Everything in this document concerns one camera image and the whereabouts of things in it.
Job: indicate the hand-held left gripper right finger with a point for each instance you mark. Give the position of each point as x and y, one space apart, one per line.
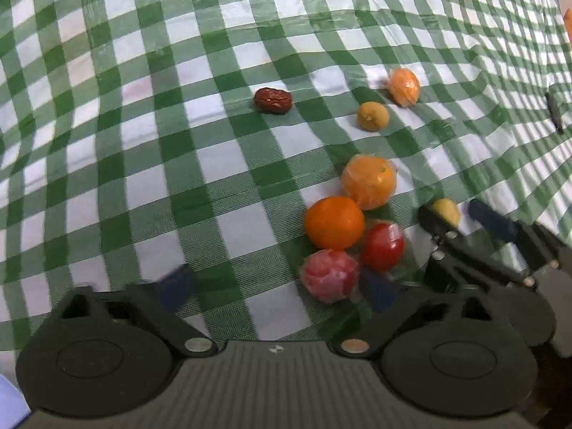
377 290

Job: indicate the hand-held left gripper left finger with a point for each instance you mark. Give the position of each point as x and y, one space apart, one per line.
176 286

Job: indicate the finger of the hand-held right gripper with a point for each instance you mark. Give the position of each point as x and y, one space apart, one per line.
491 223
435 224

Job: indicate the yellow small round fruit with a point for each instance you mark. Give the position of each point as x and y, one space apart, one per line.
447 211

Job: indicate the plastic-wrapped red tomato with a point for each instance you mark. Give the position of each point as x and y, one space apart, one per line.
383 245

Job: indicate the plastic-wrapped pink fruit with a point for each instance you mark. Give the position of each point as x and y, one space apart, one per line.
330 275

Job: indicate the large plastic-wrapped orange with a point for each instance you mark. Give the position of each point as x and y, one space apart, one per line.
369 181

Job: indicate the bare orange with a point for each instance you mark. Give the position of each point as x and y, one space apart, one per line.
334 222

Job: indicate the small plastic-wrapped orange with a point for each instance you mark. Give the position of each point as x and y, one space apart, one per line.
403 86

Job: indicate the light blue plate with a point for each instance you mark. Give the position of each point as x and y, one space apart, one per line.
10 404

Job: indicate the yellow-brown small round fruit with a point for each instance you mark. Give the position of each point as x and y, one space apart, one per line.
372 116

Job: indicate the green checkered tablecloth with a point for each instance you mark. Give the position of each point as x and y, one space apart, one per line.
214 165

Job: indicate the black remote control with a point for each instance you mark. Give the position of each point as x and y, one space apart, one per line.
555 112

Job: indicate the red dried date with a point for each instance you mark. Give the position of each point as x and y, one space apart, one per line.
273 100

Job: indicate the orange object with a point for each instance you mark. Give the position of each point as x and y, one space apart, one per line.
568 24

